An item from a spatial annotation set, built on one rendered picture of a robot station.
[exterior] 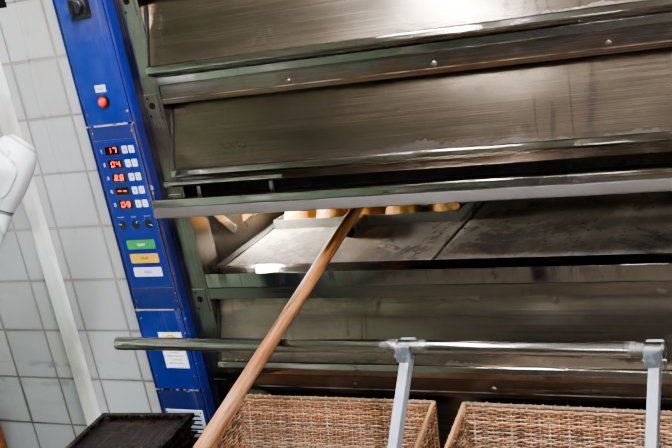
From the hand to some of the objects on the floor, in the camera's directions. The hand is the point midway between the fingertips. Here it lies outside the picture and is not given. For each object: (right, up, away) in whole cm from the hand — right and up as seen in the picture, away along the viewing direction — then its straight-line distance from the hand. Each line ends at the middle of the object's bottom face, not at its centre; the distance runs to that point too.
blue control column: (+107, -99, +119) cm, 188 cm away
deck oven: (+194, -94, +76) cm, 228 cm away
